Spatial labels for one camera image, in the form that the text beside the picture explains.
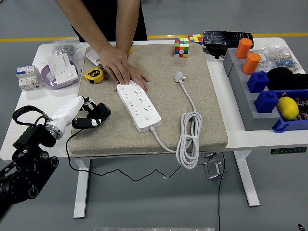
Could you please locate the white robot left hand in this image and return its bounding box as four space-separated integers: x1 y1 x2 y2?
49 95 109 130

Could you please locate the person's left hand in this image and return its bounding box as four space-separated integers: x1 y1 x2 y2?
127 64 150 91

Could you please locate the person's right hand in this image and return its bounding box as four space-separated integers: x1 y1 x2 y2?
97 44 132 85

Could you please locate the white power strip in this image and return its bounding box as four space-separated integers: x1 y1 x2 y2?
116 81 162 133

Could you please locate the black plug adapter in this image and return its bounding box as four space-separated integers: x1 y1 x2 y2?
87 103 112 122

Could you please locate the thin black adapter cord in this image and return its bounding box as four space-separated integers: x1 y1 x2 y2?
65 127 216 182

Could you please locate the white three-pin plug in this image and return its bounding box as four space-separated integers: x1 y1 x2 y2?
173 71 186 85

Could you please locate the dark circuit board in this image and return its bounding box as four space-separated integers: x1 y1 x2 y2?
295 96 308 121

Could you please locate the yellow tape measure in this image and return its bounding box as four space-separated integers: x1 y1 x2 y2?
83 67 105 84

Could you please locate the purple bowl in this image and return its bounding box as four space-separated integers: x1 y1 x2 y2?
40 63 79 90

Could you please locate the person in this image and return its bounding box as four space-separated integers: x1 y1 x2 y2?
55 0 148 43

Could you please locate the clear bag of screws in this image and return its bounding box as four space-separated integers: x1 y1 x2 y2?
52 38 89 63

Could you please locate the large colourful puzzle cube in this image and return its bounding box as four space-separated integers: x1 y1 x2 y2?
174 38 190 58

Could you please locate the white circuit breaker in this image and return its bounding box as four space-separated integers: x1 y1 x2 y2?
16 65 41 91

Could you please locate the grey-brown mat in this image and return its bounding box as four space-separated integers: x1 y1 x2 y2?
69 43 229 158

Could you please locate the small colourful puzzle cube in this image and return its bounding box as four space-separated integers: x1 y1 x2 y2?
188 34 203 46

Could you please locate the white table leg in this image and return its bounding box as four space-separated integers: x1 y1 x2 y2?
73 157 91 219
233 150 261 207

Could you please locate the table height control panel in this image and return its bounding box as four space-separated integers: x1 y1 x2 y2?
270 147 308 155

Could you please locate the black wrapped box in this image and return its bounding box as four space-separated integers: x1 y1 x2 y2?
202 30 254 49

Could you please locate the grey stepped block holder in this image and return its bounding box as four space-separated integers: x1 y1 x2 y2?
222 48 282 131

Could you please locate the blue plastic bin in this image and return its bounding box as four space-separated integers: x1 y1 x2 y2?
271 89 308 133

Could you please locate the orange cylinder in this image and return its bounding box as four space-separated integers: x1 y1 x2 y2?
234 38 254 59
241 52 261 75

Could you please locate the blue block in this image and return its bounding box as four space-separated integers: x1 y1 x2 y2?
254 90 280 114
246 71 269 93

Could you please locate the yellow lemon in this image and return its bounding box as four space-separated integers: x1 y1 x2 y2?
276 96 299 121

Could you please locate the clear bag of parts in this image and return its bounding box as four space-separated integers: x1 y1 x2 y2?
252 45 303 74

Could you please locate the white flat switch plate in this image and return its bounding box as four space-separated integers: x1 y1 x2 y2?
85 47 106 67

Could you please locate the white wall socket panel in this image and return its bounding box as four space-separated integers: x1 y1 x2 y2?
54 65 79 85

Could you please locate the white wall switch panel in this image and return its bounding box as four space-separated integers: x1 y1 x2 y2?
46 53 72 73

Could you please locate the small black mount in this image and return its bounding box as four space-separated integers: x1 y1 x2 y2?
205 45 228 60

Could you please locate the hanging black cable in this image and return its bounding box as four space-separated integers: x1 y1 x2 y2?
217 152 226 231

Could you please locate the white power strip cord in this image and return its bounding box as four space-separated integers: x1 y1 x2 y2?
150 80 203 170

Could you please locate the small metal bracket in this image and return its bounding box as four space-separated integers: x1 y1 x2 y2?
201 151 221 159

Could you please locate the large metal bracket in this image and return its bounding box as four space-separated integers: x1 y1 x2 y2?
204 159 223 180

